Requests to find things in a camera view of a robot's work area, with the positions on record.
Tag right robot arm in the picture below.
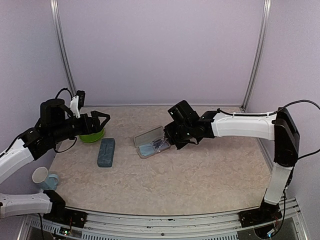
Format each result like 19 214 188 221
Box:
164 100 300 222

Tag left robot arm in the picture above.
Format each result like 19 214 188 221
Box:
0 98 111 223

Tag front aluminium rail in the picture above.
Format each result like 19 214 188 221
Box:
17 198 310 240

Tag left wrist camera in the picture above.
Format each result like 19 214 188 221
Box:
69 90 86 119

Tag green plate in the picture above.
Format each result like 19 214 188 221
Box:
79 128 105 143

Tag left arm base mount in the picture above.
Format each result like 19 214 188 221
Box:
43 190 88 229

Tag left aluminium corner post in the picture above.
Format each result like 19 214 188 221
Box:
50 0 77 95

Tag aluminium corner post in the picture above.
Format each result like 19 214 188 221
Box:
50 0 77 95
241 0 272 112

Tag light blue cloth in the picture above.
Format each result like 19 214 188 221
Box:
138 143 161 157

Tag right aluminium corner post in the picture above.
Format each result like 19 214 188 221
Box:
241 0 272 112

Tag purple lens pink sunglasses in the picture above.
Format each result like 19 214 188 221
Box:
150 134 171 153

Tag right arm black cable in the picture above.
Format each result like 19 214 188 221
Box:
216 99 320 161

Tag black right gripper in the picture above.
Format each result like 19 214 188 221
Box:
163 121 194 150

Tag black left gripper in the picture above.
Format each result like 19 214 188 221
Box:
50 110 110 144

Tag light blue mug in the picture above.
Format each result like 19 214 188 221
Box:
31 166 59 191

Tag grey-blue glasses case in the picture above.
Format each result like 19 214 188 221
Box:
97 138 116 168

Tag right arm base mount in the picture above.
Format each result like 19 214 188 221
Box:
238 200 283 228

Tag pink glasses case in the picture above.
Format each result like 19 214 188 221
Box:
133 125 169 159

